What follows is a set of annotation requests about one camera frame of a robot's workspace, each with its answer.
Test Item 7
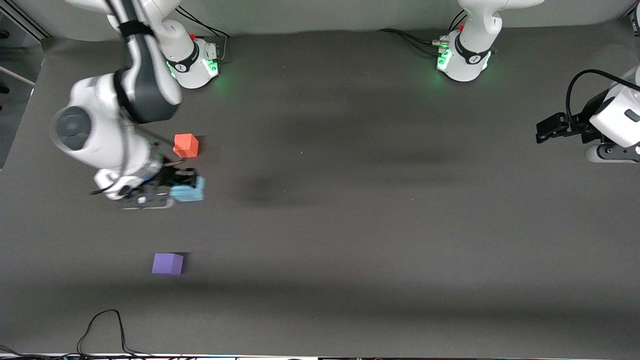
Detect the light blue foam block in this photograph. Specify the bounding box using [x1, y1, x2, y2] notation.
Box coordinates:
[169, 175, 206, 203]

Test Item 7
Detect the orange foam block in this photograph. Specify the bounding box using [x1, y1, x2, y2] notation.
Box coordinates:
[172, 133, 200, 159]

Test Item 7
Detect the purple foam block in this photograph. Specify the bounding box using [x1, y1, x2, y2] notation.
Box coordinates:
[151, 252, 184, 276]

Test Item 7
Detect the dark grey table mat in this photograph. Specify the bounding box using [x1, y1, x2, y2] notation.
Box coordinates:
[0, 20, 640, 357]

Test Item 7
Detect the black right arm wrist cable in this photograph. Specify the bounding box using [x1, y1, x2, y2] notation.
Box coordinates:
[134, 125, 185, 167]

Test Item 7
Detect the black looped table cable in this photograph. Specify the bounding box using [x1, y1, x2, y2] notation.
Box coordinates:
[76, 309, 151, 359]

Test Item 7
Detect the black right arm base cable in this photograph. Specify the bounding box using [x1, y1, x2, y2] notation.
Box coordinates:
[175, 5, 231, 64]

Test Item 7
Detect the black arm base cable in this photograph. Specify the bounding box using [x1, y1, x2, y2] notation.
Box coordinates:
[175, 5, 231, 64]
[376, 28, 447, 57]

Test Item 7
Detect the black left arm base cable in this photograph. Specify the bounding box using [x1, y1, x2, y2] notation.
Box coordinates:
[376, 28, 447, 57]

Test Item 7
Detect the aluminium frame bar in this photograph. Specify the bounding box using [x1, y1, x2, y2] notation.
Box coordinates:
[0, 0, 53, 41]

